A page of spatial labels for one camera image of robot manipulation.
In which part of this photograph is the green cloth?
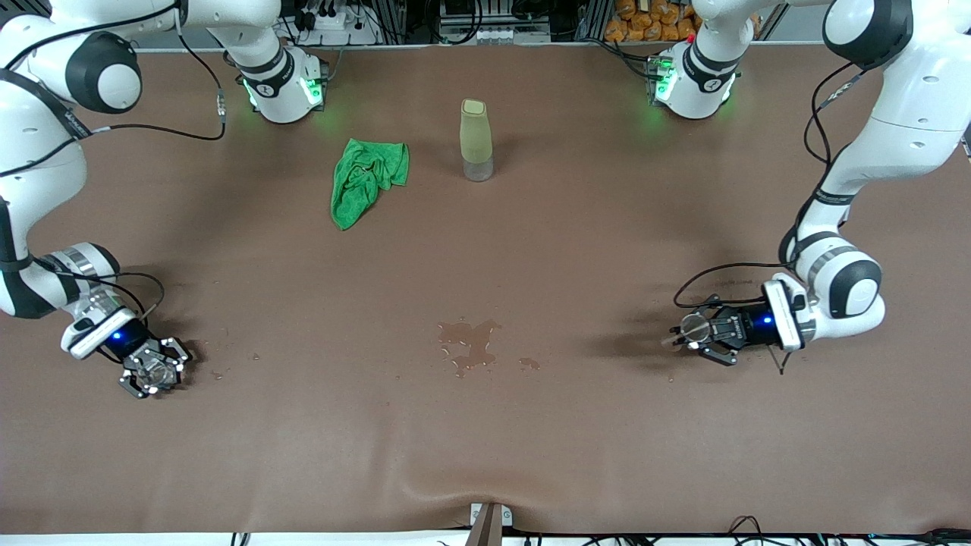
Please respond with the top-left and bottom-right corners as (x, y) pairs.
(331, 138), (410, 231)

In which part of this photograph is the yellow-green tall bottle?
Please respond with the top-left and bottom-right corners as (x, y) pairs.
(460, 99), (495, 183)

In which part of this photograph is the clear glass cup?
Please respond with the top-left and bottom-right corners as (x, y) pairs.
(137, 356), (174, 388)

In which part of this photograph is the black floor cable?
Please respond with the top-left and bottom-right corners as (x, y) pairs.
(727, 514), (971, 546)

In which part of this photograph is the metal double jigger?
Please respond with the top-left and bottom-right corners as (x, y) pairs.
(661, 312), (714, 350)

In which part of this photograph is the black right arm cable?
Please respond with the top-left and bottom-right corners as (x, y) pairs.
(0, 0), (228, 327)

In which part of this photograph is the grey equipment box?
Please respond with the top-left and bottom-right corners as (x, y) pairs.
(438, 0), (552, 45)

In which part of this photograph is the orange snack bags pile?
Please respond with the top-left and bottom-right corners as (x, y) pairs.
(605, 0), (702, 43)

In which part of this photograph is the large brown liquid puddle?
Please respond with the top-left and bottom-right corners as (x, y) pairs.
(438, 318), (503, 378)

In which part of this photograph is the brown table cover sheet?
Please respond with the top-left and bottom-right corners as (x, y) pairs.
(0, 42), (971, 536)

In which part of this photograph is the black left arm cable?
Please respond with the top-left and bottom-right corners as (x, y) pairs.
(674, 64), (866, 376)

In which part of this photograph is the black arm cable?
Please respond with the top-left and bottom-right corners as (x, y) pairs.
(674, 64), (866, 376)
(0, 0), (228, 327)

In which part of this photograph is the white power strip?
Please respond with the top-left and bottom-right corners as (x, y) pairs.
(292, 0), (376, 45)

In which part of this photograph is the metal table edge bracket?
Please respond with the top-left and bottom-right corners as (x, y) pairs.
(467, 502), (514, 546)

